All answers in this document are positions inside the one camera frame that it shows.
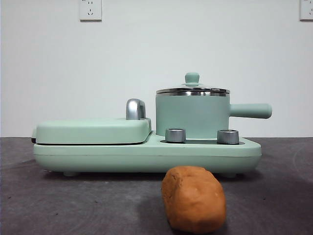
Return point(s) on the glass pot lid green knob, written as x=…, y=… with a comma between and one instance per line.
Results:
x=192, y=78

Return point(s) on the brown potato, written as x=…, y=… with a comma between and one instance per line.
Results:
x=193, y=200

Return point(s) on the silver control knob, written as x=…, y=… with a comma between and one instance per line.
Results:
x=228, y=137
x=175, y=135

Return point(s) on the mint green breakfast machine base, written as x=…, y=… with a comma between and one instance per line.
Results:
x=146, y=156

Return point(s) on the white wall socket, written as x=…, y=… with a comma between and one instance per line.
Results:
x=90, y=11
x=306, y=9

